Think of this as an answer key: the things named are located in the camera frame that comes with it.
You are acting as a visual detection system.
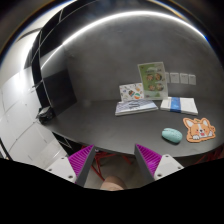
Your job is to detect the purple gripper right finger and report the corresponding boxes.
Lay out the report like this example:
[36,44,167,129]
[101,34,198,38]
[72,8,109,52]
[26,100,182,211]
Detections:
[133,143,185,186]

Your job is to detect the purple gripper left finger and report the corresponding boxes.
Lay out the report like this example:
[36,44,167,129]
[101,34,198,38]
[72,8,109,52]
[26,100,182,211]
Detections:
[45,144,97,188]

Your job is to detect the teal computer mouse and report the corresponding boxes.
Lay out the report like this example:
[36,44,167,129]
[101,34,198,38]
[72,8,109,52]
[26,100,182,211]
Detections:
[162,128,183,144]

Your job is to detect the corgi shaped mouse pad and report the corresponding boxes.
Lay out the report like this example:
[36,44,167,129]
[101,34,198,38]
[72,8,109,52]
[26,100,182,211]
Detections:
[183,118,216,143]

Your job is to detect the grey patterned book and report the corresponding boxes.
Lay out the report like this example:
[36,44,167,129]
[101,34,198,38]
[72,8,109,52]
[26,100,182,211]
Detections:
[115,99,158,116]

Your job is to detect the white book blue band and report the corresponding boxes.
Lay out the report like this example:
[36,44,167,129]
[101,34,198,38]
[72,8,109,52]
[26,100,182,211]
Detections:
[160,97,198,115]

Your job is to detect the white sticker card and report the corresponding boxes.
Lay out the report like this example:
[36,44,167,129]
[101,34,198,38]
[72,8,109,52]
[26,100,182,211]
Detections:
[119,83,144,101]

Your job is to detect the black monitor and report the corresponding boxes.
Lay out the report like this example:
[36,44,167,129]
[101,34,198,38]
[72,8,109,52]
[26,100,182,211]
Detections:
[42,69,77,116]

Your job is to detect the green standing poster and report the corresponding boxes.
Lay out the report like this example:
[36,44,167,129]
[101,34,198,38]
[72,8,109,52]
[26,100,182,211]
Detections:
[138,62,168,100]

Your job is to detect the red chair frame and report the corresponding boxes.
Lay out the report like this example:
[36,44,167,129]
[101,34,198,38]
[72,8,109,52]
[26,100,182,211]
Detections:
[87,149,133,181]

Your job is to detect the white wall socket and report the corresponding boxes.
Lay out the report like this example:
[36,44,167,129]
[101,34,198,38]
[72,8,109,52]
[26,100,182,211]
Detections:
[189,74,196,85]
[165,72,170,83]
[170,73,180,83]
[180,73,188,84]

